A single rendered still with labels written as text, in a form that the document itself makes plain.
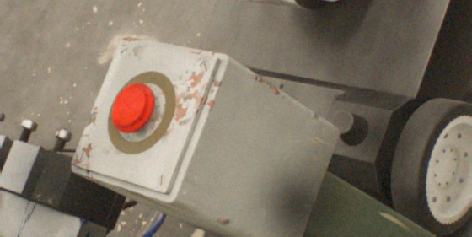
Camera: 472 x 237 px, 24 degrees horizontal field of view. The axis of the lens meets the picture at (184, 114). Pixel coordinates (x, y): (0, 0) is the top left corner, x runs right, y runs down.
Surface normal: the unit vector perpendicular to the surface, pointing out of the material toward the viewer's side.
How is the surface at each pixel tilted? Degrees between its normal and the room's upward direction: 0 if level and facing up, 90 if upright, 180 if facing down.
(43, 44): 0
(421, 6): 0
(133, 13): 0
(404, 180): 30
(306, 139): 90
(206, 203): 90
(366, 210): 90
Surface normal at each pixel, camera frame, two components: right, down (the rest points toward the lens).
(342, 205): 0.71, 0.17
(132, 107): -0.61, -0.35
